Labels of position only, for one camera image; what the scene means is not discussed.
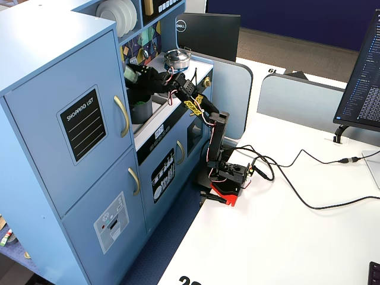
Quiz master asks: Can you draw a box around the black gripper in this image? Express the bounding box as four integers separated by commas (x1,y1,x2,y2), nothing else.
127,63,179,96

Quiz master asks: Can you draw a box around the red and black robot base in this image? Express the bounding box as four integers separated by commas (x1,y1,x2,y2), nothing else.
209,180,240,208

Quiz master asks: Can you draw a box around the gray cooking pot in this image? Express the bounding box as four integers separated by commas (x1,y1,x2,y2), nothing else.
126,88,154,125

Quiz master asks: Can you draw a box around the steel pot with lid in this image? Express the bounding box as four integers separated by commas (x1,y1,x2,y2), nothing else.
163,49,192,72

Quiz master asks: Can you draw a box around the white plate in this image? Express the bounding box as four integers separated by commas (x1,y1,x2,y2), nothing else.
130,0,139,29
95,0,127,38
120,0,134,33

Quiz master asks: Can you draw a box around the oven door with window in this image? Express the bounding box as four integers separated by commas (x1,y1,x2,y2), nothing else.
185,88,213,163

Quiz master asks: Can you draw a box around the black Dell monitor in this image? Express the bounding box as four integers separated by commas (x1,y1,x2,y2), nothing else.
176,12,241,62

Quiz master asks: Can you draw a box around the gray desk divider panel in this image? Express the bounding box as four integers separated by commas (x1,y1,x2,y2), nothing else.
256,72,380,148
189,50,254,146

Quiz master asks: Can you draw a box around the blue toy kitchen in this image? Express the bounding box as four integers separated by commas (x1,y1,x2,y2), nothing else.
0,0,214,285

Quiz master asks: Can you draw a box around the fridge door with shopping list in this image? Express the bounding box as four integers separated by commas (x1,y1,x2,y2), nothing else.
2,29,134,219

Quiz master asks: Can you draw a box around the dishwasher door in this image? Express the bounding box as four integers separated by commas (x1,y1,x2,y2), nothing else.
138,130,191,234

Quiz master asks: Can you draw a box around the freezer door with dispenser print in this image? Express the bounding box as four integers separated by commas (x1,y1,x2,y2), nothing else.
61,147,148,285

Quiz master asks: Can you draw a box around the black table clamp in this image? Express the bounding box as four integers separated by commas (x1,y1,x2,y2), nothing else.
199,191,227,205

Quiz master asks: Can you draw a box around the robot controller board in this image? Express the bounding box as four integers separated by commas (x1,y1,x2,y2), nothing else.
244,161,257,190

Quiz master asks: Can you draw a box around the monitor showing code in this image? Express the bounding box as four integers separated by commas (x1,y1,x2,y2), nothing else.
332,8,380,133

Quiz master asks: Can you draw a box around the silver monitor stand base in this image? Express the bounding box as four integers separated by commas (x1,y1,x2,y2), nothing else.
361,150,380,190

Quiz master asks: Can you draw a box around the black keyboard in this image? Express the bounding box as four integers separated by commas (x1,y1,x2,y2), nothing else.
368,261,380,285

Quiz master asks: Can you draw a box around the gold fridge door handle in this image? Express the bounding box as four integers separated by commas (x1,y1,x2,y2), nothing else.
113,94,131,138

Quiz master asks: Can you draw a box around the toy microwave with gold handle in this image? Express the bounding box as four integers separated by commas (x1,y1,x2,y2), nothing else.
142,0,183,26

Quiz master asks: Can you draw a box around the gold dishwasher handle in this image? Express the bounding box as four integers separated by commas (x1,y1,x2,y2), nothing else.
176,140,186,166

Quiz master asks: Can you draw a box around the gold freezer door handle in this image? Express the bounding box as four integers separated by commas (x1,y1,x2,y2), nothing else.
128,167,141,197

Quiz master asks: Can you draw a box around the long black power cable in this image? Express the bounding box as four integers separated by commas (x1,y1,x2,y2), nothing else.
254,154,380,211

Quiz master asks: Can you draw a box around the black USB cable with connector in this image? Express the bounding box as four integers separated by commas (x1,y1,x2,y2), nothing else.
234,144,371,182

